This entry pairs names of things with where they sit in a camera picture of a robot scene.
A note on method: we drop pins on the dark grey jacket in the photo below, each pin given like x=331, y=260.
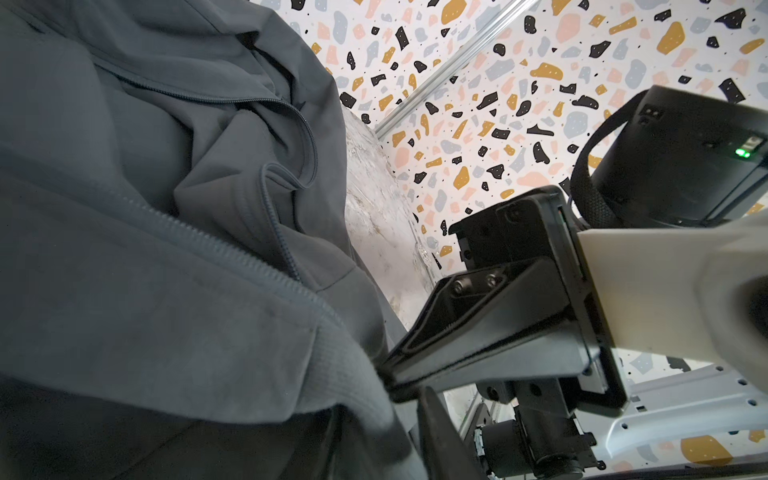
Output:
x=180, y=298

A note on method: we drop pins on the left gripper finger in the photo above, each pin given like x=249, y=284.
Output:
x=444, y=454

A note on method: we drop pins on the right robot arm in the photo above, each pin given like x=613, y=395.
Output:
x=667, y=159

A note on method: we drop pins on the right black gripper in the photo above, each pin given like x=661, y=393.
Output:
x=529, y=326

